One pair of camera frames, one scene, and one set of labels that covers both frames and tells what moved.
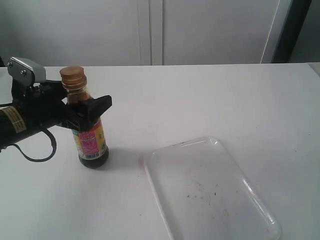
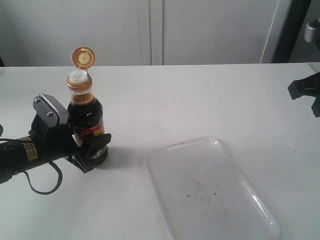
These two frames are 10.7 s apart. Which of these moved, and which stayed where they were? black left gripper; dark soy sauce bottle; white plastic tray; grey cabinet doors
Moved: dark soy sauce bottle; black left gripper
Stayed: white plastic tray; grey cabinet doors
